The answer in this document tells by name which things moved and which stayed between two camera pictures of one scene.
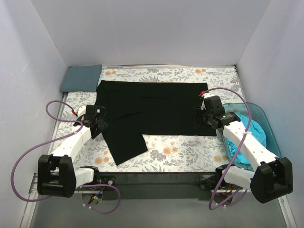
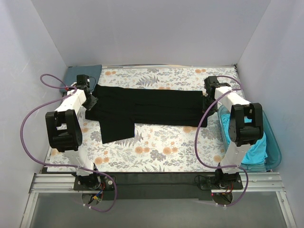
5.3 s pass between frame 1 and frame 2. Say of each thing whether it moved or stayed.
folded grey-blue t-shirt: stayed
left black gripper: moved
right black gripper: moved
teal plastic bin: stayed
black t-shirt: moved
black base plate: stayed
